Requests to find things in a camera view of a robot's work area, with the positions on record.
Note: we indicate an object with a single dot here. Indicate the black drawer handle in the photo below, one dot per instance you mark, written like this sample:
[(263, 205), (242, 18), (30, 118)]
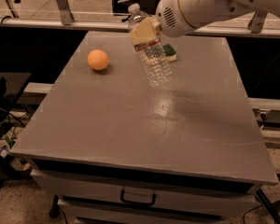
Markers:
[(137, 198)]

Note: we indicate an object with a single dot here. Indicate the orange ball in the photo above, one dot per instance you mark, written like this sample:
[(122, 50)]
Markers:
[(98, 60)]

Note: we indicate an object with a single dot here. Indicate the black side table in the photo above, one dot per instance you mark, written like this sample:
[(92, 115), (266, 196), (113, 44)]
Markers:
[(11, 88)]

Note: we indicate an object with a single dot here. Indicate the grey drawer cabinet table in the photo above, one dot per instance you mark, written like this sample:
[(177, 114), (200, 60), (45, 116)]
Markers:
[(193, 141)]

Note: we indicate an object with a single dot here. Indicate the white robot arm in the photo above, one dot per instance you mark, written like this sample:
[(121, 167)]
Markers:
[(246, 6)]

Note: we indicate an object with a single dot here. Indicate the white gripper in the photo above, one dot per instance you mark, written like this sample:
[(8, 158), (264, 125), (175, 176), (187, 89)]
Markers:
[(168, 20)]

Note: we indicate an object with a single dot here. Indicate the green and yellow sponge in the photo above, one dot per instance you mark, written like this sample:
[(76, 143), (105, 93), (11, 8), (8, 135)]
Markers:
[(170, 53)]

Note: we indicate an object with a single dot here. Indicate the clear plastic water bottle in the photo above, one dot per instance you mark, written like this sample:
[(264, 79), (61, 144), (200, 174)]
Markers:
[(151, 54)]

